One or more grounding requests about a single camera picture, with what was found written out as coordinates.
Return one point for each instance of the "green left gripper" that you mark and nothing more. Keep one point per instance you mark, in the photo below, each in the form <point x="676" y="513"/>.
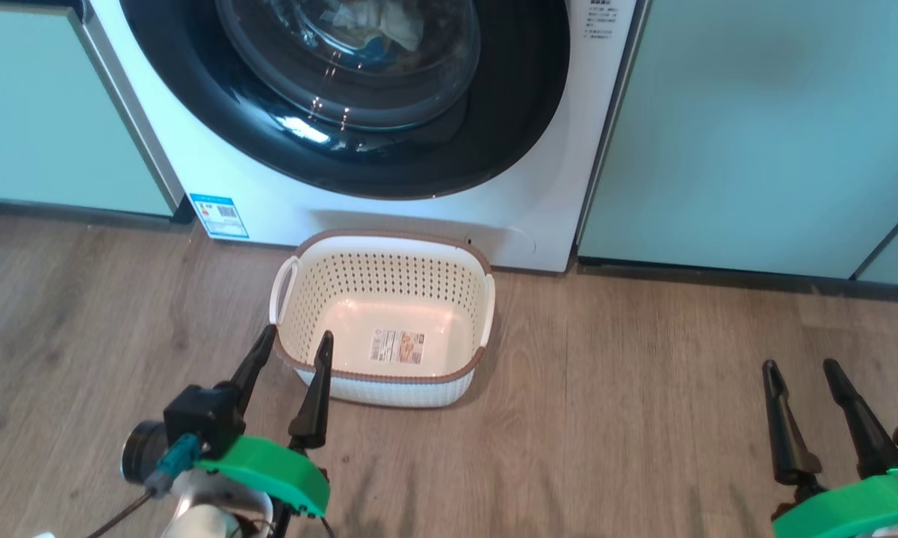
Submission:
<point x="270" y="467"/>

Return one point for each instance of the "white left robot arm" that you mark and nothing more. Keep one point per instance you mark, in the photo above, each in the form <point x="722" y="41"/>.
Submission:
<point x="210" y="515"/>

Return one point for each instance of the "round drain filter cover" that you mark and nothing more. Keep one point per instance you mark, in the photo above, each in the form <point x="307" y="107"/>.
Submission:
<point x="509" y="240"/>

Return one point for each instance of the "printed text sticker on washer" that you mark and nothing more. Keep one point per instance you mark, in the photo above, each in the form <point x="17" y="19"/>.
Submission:
<point x="601" y="19"/>

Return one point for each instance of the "dark cabinet plinth strip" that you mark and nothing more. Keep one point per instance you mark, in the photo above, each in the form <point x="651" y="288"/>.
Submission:
<point x="718" y="278"/>
<point x="68" y="211"/>

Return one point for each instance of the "pale yellow bear-print garment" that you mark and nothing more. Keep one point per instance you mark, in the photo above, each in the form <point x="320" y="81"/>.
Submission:
<point x="382" y="22"/>

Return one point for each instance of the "wide pale green cabinet door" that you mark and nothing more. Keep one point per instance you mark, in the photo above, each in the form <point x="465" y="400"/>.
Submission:
<point x="755" y="134"/>

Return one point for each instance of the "round dark glass washer door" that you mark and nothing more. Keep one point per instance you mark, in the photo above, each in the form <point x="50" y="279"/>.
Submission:
<point x="516" y="97"/>

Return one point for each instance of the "black left wrist cylinder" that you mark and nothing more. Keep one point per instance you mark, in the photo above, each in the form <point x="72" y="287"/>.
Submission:
<point x="141" y="452"/>

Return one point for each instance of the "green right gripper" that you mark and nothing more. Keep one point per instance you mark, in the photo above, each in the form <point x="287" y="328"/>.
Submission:
<point x="852" y="512"/>

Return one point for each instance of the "white front-load washing machine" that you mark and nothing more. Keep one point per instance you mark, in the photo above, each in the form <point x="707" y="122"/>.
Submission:
<point x="568" y="209"/>

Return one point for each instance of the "blue energy label sticker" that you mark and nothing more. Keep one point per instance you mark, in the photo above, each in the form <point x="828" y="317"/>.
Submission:
<point x="219" y="217"/>

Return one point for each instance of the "white perforated laundry basket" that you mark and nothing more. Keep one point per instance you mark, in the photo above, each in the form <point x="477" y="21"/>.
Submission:
<point x="389" y="291"/>

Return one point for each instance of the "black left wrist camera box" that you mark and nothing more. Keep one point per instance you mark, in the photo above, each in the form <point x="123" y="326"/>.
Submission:
<point x="202" y="418"/>

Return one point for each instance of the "product label in basket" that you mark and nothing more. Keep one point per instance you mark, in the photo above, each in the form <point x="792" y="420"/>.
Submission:
<point x="397" y="347"/>

